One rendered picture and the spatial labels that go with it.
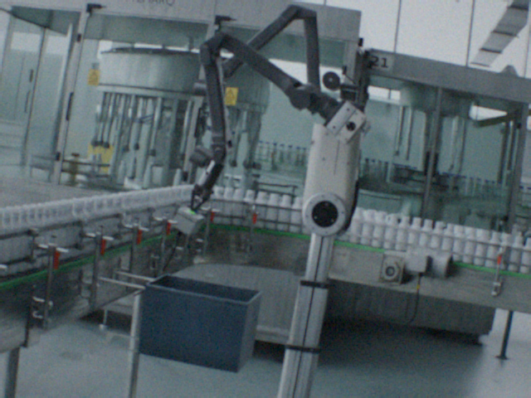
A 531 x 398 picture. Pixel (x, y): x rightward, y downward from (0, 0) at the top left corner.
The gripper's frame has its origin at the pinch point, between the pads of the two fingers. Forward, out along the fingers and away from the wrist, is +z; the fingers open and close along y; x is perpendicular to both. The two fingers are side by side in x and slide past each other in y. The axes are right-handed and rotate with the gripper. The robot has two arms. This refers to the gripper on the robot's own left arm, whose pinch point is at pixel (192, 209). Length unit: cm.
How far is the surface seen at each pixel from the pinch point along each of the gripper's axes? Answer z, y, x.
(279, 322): 76, -294, 39
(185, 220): 4.5, 3.9, 0.1
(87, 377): 131, -150, -31
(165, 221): 7.1, 12.6, -4.8
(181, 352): 28, 87, 29
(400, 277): -6, -98, 83
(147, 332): 28, 87, 17
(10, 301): 21, 161, -6
